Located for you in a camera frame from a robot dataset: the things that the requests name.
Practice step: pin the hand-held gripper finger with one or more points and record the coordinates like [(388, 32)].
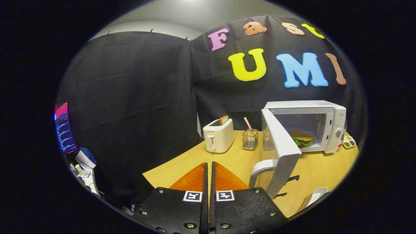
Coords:
[(212, 211), (205, 211)]

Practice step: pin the white microwave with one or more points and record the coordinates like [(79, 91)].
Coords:
[(282, 152)]

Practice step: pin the toy sandwich with green lettuce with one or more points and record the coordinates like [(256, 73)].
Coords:
[(302, 136)]

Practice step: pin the white toaster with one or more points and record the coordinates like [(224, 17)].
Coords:
[(219, 138)]

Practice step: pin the brown toast slice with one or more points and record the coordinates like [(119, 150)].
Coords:
[(224, 120)]

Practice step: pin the pink striped straw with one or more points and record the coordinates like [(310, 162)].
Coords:
[(248, 123)]

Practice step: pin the white plate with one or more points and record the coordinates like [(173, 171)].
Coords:
[(313, 196)]

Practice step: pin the white and blue equipment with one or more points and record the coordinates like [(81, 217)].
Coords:
[(85, 161)]

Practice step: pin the clear plastic bottle red label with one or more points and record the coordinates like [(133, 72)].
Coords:
[(343, 138)]

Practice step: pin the white divided dish of beans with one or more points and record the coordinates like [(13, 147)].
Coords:
[(349, 142)]

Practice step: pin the computer monitor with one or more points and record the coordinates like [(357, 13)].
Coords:
[(65, 130)]

